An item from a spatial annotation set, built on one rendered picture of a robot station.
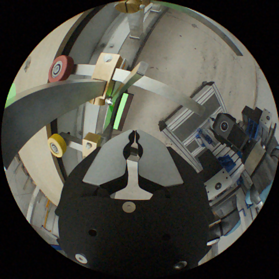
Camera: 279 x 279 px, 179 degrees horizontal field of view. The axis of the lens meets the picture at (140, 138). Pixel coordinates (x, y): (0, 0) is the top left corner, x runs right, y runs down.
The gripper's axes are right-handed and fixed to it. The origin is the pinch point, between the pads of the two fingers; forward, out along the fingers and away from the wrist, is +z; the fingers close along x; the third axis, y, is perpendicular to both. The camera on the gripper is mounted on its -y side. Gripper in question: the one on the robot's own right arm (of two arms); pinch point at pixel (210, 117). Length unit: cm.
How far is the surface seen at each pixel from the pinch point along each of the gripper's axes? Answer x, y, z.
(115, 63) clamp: 2.6, -32.8, -4.5
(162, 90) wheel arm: -0.3, -20.6, -3.5
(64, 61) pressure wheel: 2.0, -45.5, -8.1
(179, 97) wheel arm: 0.2, -15.9, -3.5
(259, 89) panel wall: 168, 214, 71
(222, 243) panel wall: -159, 251, -140
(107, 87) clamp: -3.5, -32.7, -4.5
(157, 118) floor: -30, 7, 83
